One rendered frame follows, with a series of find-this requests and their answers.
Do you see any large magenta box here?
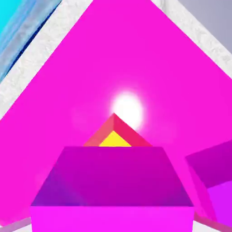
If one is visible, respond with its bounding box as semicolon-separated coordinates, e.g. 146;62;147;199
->
0;0;232;227

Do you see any small magenta cube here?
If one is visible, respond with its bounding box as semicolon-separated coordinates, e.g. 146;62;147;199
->
30;145;195;232

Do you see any small yellow cube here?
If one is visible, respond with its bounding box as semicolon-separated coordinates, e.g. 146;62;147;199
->
82;112;153;147

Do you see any large cyan box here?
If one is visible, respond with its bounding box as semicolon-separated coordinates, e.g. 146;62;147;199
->
0;0;63;83

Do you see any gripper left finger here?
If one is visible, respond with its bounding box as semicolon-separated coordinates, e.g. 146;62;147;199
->
0;217;32;232

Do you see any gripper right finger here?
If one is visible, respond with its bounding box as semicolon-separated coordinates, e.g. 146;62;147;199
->
193;212;232;232

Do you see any small violet cube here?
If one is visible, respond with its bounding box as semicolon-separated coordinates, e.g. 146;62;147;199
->
184;139;232;228

